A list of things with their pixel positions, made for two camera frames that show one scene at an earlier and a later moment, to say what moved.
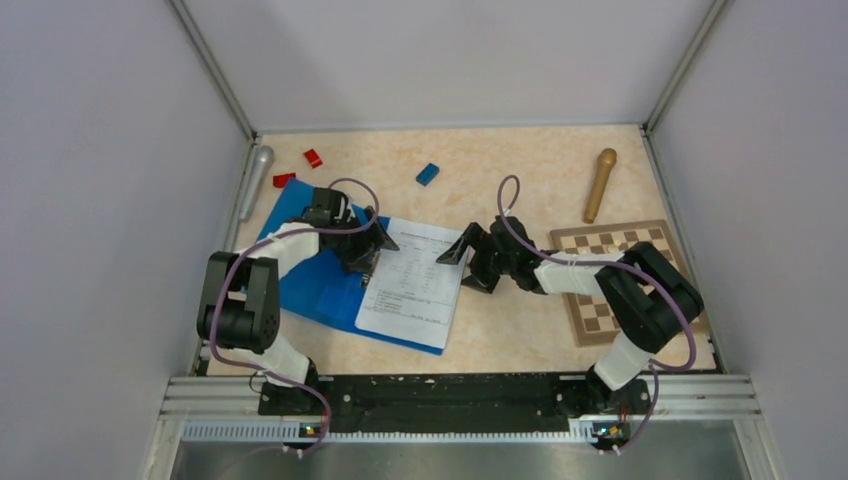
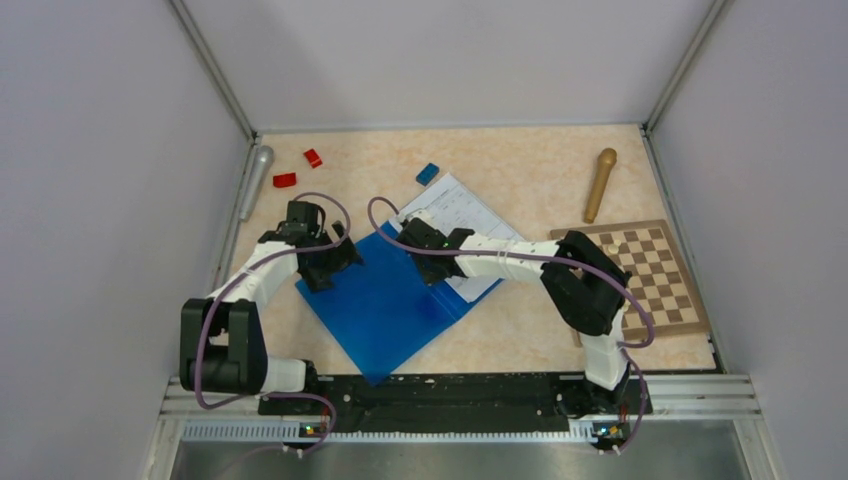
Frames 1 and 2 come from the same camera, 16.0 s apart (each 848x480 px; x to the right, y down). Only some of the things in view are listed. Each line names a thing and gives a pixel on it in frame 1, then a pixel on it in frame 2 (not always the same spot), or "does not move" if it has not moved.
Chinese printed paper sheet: (410, 294) to (455, 206)
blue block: (426, 176) does not move
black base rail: (436, 404) does not move
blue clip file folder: (290, 208) to (383, 312)
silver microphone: (259, 171) does not move
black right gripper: (475, 236) to (429, 277)
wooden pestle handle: (605, 162) does not move
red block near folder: (313, 158) does not move
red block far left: (280, 180) does not move
